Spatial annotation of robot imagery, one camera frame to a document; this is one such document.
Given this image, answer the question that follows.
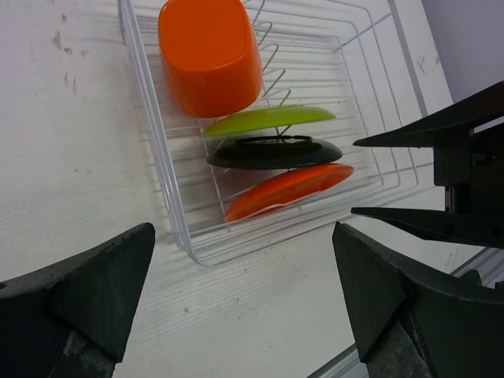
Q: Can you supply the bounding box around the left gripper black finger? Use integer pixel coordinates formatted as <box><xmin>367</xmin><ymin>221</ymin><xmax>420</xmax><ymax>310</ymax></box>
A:
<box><xmin>332</xmin><ymin>223</ymin><xmax>503</xmax><ymax>377</ymax></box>

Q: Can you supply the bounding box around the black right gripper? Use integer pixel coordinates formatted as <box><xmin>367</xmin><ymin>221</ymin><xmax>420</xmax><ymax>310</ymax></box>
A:
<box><xmin>351</xmin><ymin>81</ymin><xmax>503</xmax><ymax>249</ymax></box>

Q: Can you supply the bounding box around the orange plastic plate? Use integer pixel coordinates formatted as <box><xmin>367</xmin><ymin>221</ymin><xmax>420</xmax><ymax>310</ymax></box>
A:
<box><xmin>224</xmin><ymin>163</ymin><xmax>354</xmax><ymax>222</ymax></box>

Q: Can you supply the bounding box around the green plastic plate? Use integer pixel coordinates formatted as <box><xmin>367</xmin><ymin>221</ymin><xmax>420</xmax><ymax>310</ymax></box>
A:
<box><xmin>202</xmin><ymin>105</ymin><xmax>336</xmax><ymax>137</ymax></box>

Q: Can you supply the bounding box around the black plastic plate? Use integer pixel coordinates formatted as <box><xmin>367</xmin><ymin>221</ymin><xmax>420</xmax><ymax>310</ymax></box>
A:
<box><xmin>207</xmin><ymin>135</ymin><xmax>343</xmax><ymax>170</ymax></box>

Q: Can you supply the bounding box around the orange plastic cup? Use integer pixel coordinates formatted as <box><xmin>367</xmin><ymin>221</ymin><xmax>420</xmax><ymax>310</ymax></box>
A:
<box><xmin>157</xmin><ymin>0</ymin><xmax>262</xmax><ymax>118</ymax></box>

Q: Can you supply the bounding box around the black left finger, left gripper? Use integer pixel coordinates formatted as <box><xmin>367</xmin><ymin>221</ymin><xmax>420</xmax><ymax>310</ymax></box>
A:
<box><xmin>1</xmin><ymin>223</ymin><xmax>155</xmax><ymax>377</ymax></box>

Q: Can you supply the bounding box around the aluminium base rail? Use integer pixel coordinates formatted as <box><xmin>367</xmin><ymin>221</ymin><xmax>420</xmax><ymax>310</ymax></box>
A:
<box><xmin>313</xmin><ymin>246</ymin><xmax>503</xmax><ymax>377</ymax></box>

